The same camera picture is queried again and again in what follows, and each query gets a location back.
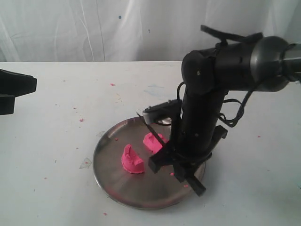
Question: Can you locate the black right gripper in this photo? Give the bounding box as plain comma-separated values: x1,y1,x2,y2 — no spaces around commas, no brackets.
148,94,225,182

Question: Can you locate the black knife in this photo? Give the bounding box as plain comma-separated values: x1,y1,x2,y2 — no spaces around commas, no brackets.
138,114,206,196

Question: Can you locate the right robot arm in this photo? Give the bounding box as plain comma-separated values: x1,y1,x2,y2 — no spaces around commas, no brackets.
143,25,301,188

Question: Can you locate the round stainless steel plate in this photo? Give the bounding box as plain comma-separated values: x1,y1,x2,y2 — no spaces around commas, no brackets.
93,117,193,210

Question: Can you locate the white backdrop curtain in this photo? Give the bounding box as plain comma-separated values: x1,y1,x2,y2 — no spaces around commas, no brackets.
0,0,301,62

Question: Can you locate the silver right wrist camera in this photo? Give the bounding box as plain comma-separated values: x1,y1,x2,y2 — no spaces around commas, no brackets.
143,99,182,125

